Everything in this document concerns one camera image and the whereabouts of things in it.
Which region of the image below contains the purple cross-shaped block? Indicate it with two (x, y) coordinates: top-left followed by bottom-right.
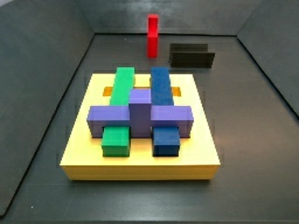
(86, 88), (193, 138)

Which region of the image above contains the green bar block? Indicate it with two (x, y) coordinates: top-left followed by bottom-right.
(101, 67), (135, 157)

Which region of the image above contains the yellow base board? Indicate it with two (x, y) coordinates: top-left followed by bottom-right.
(60, 73), (220, 180)

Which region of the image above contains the blue bar block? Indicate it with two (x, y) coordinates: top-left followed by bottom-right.
(151, 67), (180, 157)

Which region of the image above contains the red cross-shaped block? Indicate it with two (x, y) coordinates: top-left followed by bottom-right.
(147, 14), (159, 58)

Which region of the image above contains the black block holder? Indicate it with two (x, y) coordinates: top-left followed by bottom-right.
(169, 43), (215, 68)

